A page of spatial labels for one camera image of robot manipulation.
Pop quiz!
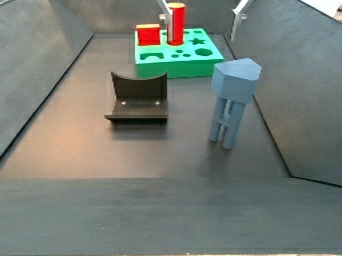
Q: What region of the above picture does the green shape sorting board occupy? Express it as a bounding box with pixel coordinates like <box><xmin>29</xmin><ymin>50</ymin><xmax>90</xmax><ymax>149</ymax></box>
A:
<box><xmin>135</xmin><ymin>28</ymin><xmax>223</xmax><ymax>78</ymax></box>

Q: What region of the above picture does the black curved stand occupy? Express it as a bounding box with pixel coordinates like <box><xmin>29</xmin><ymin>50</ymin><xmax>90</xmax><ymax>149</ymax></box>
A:
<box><xmin>104</xmin><ymin>72</ymin><xmax>168</xmax><ymax>122</ymax></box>

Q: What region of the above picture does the red cylinder peg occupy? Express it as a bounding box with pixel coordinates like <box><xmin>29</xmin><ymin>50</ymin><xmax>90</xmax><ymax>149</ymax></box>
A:
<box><xmin>167</xmin><ymin>2</ymin><xmax>185</xmax><ymax>46</ymax></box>

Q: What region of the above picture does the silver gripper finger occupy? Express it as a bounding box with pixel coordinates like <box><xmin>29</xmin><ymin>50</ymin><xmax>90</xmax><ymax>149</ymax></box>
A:
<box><xmin>156</xmin><ymin>0</ymin><xmax>172</xmax><ymax>31</ymax></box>
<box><xmin>229</xmin><ymin>0</ymin><xmax>253</xmax><ymax>40</ymax></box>

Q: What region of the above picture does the red square block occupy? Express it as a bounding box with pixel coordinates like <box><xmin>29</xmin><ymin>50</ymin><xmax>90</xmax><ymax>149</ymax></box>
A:
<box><xmin>136</xmin><ymin>23</ymin><xmax>160</xmax><ymax>46</ymax></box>

